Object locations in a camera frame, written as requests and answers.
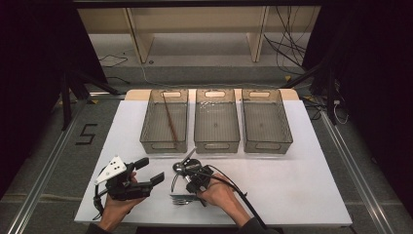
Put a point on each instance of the smoky clear plastic bin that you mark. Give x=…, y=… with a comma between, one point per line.
x=267, y=125
x=216, y=125
x=162, y=125

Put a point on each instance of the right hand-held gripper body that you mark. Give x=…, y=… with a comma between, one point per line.
x=195, y=172

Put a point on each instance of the beige wooden shelf unit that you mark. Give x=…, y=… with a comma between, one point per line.
x=195, y=19

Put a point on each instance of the dark curtain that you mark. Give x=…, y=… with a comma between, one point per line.
x=32, y=81
x=380, y=81

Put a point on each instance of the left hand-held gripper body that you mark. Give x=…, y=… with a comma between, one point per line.
x=128, y=190

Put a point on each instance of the person's left hand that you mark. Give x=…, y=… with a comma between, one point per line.
x=115, y=208

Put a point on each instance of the metal floor rail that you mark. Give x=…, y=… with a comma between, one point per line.
x=357, y=182
x=39, y=188

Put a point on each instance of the black tripod stand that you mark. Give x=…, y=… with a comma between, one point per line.
x=329, y=91
x=66, y=97

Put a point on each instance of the person's right hand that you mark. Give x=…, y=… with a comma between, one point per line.
x=220, y=195

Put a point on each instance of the brown chopstick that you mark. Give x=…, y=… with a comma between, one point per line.
x=173, y=129
x=169, y=117

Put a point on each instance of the white table cover sheet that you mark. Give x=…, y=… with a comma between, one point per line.
x=308, y=195

